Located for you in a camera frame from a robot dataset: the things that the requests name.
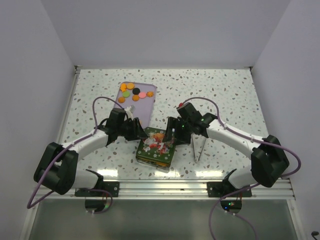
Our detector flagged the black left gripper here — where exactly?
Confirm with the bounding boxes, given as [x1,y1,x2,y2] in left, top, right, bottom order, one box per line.
[117,117,148,142]

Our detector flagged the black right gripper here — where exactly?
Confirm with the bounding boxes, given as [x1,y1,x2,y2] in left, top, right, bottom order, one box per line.
[162,116,193,146]

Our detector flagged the metal tongs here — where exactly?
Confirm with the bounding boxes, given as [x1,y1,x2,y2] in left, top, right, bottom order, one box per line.
[191,134,207,163]

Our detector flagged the gold tin lid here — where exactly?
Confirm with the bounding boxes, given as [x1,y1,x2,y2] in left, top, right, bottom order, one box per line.
[135,127,176,165]

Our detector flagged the gold cookie tin box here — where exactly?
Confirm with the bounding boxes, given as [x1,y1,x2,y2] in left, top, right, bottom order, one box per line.
[136,157,171,173]

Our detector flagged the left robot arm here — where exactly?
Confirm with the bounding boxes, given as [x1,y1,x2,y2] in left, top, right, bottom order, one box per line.
[33,108,148,195]

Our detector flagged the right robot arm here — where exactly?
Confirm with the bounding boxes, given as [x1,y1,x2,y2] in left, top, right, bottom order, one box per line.
[163,102,289,197]

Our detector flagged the brown chip cookie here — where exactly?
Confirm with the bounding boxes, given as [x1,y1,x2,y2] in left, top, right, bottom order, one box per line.
[132,95,140,102]

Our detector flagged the orange swirl cookie left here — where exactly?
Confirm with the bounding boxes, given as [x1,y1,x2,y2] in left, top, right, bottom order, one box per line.
[117,96,125,104]

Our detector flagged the lilac plastic tray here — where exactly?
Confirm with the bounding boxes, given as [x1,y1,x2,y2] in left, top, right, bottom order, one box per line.
[114,81,157,129]

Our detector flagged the pink round cookie right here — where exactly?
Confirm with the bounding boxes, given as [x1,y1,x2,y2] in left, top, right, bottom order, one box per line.
[138,92,147,99]

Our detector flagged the green round cookie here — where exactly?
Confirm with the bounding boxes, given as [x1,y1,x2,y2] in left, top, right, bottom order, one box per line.
[122,90,131,98]

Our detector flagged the orange rosette cookie right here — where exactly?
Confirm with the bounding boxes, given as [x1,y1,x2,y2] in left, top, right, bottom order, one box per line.
[146,91,154,98]

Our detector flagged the black sandwich cookie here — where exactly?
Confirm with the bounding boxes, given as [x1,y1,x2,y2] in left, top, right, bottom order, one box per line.
[132,87,141,95]

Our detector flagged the round dotted cracker top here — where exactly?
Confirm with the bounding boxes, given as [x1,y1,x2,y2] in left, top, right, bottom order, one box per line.
[126,82,135,90]

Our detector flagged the orange fish cookie top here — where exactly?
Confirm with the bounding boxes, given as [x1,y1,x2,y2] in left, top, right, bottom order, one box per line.
[120,83,127,92]

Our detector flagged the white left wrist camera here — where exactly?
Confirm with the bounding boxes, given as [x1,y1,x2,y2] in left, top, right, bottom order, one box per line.
[124,105,135,120]

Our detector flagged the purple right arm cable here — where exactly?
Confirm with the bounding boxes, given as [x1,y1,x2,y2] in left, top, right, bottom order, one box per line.
[182,96,302,240]

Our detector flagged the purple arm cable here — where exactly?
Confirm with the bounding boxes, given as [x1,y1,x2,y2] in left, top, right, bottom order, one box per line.
[26,96,126,210]
[182,96,302,240]

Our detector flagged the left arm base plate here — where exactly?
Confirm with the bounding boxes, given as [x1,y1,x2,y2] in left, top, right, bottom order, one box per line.
[74,181,120,198]

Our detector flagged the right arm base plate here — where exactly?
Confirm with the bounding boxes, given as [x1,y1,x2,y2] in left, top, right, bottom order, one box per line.
[206,181,252,198]

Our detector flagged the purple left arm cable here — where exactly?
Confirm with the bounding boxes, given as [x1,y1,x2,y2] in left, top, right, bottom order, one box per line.
[26,96,126,210]

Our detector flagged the aluminium front rail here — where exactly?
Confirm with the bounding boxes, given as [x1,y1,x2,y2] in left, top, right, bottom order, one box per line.
[33,178,293,201]

